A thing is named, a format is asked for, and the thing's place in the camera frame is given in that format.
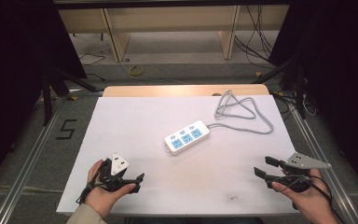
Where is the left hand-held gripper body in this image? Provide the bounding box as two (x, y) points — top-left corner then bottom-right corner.
(98, 152), (131, 192)

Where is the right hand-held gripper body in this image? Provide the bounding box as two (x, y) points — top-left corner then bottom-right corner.
(271, 152), (333, 192)

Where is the person's left hand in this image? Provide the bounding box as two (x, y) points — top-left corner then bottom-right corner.
(84, 159), (137, 218)

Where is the person's right hand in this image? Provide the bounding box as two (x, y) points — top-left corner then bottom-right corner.
(271, 168), (337, 220)

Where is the white board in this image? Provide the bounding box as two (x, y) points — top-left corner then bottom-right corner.
(56, 94), (300, 217)

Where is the white power strip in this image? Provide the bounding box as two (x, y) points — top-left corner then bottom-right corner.
(163, 119), (211, 156)

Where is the black metal stand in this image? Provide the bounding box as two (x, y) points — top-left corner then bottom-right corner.
(40, 61), (105, 127)
(254, 55), (310, 120)

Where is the wooden table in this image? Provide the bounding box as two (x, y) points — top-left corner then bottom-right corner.
(102, 83), (270, 98)

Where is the black curtain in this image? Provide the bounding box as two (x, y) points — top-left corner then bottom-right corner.
(268, 0), (358, 202)
(0, 0), (89, 195)

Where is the yellow tape roll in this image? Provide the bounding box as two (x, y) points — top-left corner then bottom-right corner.
(128, 63), (145, 77)

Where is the wooden shelf unit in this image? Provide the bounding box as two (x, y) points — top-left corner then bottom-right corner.
(58, 4), (291, 63)

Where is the metal floor rail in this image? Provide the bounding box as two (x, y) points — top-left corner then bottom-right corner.
(0, 95), (69, 224)
(286, 95), (358, 224)

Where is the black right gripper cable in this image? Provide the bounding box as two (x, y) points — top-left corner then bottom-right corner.
(279, 174), (347, 224)

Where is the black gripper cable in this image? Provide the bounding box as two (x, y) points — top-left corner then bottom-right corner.
(279, 174), (347, 224)
(76, 161), (110, 205)

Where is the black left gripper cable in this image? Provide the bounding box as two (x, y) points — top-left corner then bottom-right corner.
(76, 161), (110, 205)

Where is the grey power strip cable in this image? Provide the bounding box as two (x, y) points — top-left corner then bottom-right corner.
(207, 90), (275, 135)

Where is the white floor cable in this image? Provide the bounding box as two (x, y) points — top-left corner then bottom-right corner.
(118, 59), (188, 86)

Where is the thin black floor cable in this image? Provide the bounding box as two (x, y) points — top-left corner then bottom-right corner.
(78, 51), (107, 82)

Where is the black floor cable bundle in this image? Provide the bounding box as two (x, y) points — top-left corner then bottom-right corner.
(233, 4), (276, 69)

